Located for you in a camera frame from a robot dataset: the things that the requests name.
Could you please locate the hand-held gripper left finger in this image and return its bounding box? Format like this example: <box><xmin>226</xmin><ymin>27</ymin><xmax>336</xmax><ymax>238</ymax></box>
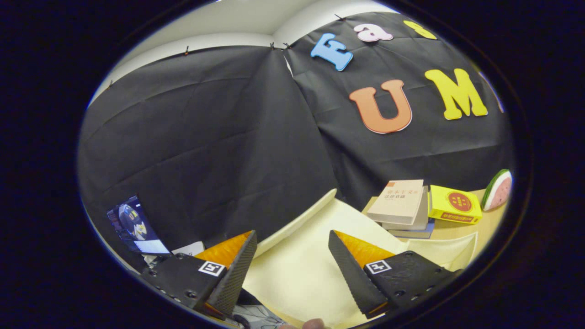
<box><xmin>139</xmin><ymin>230</ymin><xmax>258</xmax><ymax>320</ymax></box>

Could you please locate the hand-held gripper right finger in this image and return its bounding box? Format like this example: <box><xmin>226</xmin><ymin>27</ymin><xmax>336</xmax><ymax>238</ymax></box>
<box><xmin>328</xmin><ymin>230</ymin><xmax>463</xmax><ymax>320</ymax></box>

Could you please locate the cream fabric storage box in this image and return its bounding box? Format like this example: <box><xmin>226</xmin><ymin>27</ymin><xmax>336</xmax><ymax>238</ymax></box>
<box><xmin>242</xmin><ymin>188</ymin><xmax>478</xmax><ymax>327</ymax></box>

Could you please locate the blue book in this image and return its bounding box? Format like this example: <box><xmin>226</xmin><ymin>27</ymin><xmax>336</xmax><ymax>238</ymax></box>
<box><xmin>388</xmin><ymin>218</ymin><xmax>436</xmax><ymax>239</ymax></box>

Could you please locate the beige paperback book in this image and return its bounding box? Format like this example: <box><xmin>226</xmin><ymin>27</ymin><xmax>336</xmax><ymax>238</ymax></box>
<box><xmin>367</xmin><ymin>180</ymin><xmax>425</xmax><ymax>225</ymax></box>

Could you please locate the white paperback book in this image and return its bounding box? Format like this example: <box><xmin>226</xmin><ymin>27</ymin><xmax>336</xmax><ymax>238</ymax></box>
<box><xmin>382</xmin><ymin>186</ymin><xmax>430</xmax><ymax>231</ymax></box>

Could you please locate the computer screen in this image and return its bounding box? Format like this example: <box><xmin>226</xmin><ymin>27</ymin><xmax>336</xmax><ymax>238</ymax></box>
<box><xmin>106</xmin><ymin>195</ymin><xmax>170</xmax><ymax>255</ymax></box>

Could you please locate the yellow book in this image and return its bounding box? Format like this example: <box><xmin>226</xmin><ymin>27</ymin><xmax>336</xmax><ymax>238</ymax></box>
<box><xmin>428</xmin><ymin>185</ymin><xmax>483</xmax><ymax>224</ymax></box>

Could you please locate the black backdrop cloth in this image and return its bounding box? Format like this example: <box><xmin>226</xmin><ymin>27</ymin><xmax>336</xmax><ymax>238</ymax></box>
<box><xmin>77</xmin><ymin>11</ymin><xmax>516</xmax><ymax>270</ymax></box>

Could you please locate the watermelon slice plush toy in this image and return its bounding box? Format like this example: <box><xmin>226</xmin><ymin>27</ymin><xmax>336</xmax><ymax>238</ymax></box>
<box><xmin>481</xmin><ymin>169</ymin><xmax>513</xmax><ymax>212</ymax></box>

